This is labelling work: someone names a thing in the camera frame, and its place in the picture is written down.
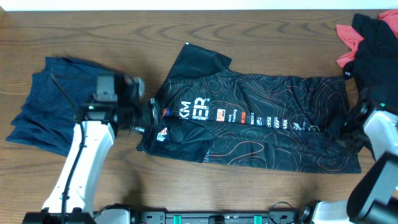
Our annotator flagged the black printed cycling jersey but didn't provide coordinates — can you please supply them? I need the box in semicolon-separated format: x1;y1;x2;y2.
137;43;361;174

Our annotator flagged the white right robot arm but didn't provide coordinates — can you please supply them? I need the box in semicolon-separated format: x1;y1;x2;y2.
308;93;397;224

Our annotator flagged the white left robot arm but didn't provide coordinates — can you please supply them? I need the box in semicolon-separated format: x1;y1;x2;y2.
23;99;162;223

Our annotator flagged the plain black shirt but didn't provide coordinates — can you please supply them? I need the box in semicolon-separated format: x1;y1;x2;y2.
343;14;397;106

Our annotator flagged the red cloth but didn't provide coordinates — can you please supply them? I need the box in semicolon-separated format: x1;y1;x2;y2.
336;9;398;68

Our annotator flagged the folded navy blue shirt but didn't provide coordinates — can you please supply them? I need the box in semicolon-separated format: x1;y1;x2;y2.
6;57;116;156

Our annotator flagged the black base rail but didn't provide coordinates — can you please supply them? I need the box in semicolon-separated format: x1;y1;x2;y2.
131;210;303;224

